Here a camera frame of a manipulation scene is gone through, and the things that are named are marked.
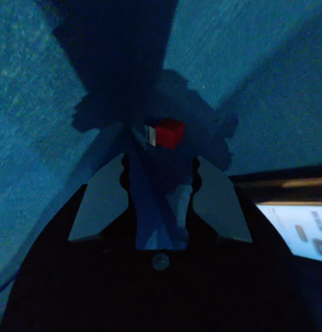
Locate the pile of wooden cubes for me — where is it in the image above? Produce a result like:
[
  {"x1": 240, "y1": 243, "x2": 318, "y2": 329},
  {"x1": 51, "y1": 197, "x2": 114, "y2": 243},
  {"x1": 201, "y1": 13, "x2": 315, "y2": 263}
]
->
[{"x1": 144, "y1": 118, "x2": 185, "y2": 150}]

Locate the green plastic box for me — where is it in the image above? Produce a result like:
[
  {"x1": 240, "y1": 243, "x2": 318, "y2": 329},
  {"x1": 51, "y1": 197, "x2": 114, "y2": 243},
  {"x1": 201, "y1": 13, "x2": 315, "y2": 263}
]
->
[{"x1": 0, "y1": 0, "x2": 322, "y2": 293}]

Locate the printed instruction sheet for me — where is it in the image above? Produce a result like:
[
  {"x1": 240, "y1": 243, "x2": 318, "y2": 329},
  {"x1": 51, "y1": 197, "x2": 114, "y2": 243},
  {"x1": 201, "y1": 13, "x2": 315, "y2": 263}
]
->
[{"x1": 256, "y1": 204, "x2": 322, "y2": 262}]

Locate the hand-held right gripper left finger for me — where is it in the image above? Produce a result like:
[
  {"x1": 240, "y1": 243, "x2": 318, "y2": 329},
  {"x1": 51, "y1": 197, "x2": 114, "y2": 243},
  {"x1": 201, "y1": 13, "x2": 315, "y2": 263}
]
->
[{"x1": 68, "y1": 153, "x2": 137, "y2": 245}]

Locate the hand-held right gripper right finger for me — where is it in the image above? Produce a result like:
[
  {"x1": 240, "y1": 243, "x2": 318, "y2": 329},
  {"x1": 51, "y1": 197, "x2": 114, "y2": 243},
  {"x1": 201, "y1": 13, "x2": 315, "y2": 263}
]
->
[{"x1": 186, "y1": 156, "x2": 253, "y2": 245}]

